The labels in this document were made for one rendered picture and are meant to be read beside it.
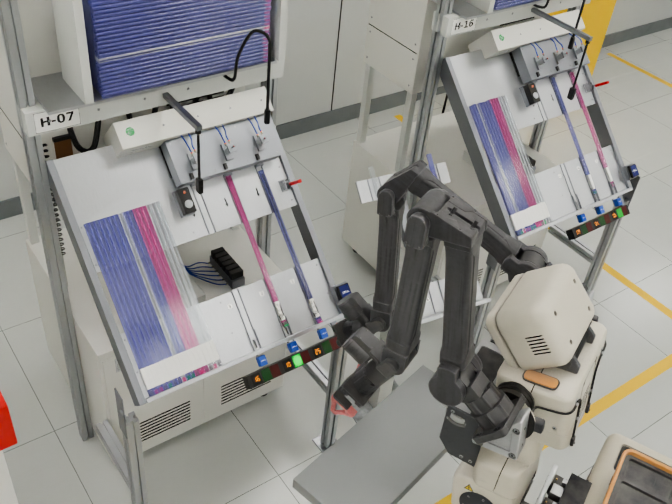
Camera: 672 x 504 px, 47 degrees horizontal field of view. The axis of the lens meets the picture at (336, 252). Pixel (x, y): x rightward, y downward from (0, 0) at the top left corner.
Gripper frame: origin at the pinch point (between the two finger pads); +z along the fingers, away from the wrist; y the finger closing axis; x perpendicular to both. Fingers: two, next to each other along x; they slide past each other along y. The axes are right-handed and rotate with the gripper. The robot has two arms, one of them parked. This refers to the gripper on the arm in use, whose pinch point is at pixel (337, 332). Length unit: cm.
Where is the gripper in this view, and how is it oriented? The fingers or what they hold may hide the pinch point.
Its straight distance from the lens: 235.3
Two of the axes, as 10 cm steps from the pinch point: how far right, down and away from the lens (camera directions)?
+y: -8.1, 3.1, -4.9
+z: -4.6, 1.9, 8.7
